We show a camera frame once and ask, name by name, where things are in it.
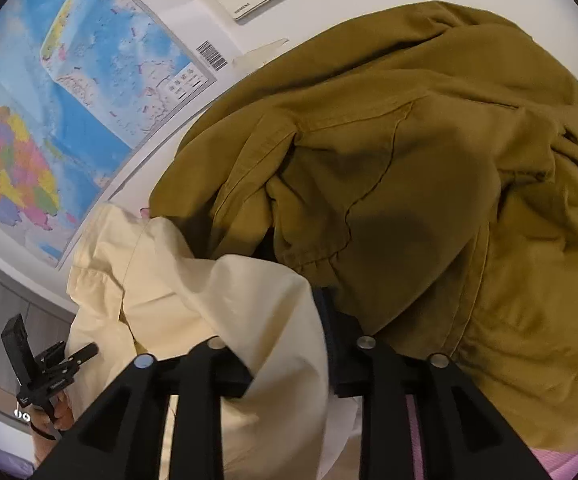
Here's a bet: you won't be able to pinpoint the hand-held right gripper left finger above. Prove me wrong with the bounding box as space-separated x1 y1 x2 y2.
31 336 256 480

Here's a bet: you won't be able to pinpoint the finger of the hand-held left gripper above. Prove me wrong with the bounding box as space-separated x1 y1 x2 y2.
61 343 100 369
40 341 68 362

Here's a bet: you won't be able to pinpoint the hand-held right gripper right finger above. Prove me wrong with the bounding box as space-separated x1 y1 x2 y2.
315 287 551 480

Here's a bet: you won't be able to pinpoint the cream garment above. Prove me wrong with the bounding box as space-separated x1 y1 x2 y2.
65 204 365 480

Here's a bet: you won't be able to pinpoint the person's left hand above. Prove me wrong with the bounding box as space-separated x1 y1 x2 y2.
31 389 76 444

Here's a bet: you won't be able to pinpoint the grey wooden cabinet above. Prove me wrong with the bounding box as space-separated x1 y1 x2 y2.
0 254 76 413

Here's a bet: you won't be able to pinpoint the olive green jacket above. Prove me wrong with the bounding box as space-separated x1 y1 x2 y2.
149 1 578 453

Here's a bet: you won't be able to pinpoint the pink bed sheet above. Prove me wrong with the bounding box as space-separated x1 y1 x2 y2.
139 206 578 480

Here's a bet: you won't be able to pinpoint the strip of clear tape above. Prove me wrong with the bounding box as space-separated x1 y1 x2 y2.
231 37 291 70

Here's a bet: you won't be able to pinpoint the colourful wall map poster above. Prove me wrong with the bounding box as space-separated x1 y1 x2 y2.
0 0 220 268

